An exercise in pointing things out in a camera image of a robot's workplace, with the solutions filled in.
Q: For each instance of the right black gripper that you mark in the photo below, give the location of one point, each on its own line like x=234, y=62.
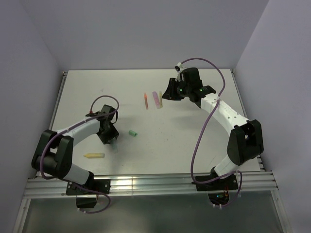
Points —
x=170, y=93

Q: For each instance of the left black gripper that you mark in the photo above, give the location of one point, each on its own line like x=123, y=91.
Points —
x=113, y=133

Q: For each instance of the yellow thin pen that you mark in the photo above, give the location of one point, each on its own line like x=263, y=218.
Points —
x=160, y=99

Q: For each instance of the orange thin pen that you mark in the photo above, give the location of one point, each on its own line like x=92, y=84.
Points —
x=146, y=101

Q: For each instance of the green highlighter pen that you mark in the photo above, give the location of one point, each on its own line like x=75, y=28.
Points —
x=114, y=147

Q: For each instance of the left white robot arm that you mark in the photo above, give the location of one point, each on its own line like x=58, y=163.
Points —
x=54, y=151

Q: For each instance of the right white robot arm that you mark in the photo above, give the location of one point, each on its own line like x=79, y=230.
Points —
x=245, y=136

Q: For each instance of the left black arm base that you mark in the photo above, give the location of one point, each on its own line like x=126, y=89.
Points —
x=87, y=195

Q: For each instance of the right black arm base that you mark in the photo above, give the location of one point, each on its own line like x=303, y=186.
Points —
x=222, y=185

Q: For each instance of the green pen cap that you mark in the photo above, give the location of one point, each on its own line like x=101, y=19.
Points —
x=132, y=133

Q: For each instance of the yellow highlighter pen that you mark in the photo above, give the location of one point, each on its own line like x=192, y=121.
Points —
x=94, y=155

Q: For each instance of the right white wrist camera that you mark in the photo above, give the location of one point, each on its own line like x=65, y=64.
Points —
x=179, y=69

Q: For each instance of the aluminium front rail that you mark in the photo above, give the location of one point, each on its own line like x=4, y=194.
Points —
x=143, y=185

